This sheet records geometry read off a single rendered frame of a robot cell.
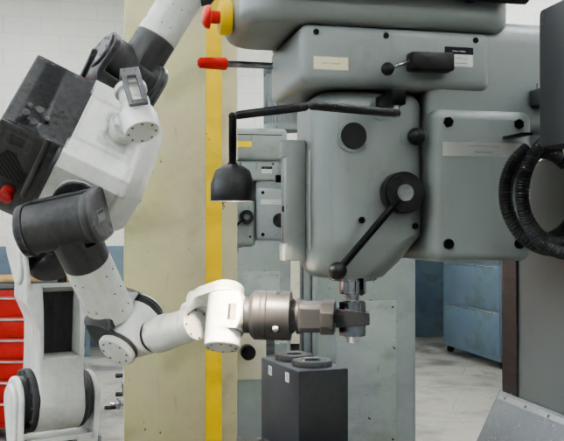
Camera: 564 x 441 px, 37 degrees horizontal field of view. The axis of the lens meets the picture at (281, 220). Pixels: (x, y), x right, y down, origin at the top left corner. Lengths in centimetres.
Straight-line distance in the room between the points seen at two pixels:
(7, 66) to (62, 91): 894
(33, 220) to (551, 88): 89
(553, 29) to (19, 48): 963
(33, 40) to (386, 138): 940
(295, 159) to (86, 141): 42
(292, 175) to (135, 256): 176
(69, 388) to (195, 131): 149
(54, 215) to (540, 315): 91
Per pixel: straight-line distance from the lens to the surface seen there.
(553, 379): 166
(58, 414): 198
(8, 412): 202
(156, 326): 166
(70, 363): 198
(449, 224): 146
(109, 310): 167
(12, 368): 601
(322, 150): 144
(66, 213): 155
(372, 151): 144
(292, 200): 148
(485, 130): 150
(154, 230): 319
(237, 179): 136
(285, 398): 193
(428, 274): 1132
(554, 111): 131
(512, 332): 178
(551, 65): 133
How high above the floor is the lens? 139
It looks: 1 degrees up
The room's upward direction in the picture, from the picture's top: straight up
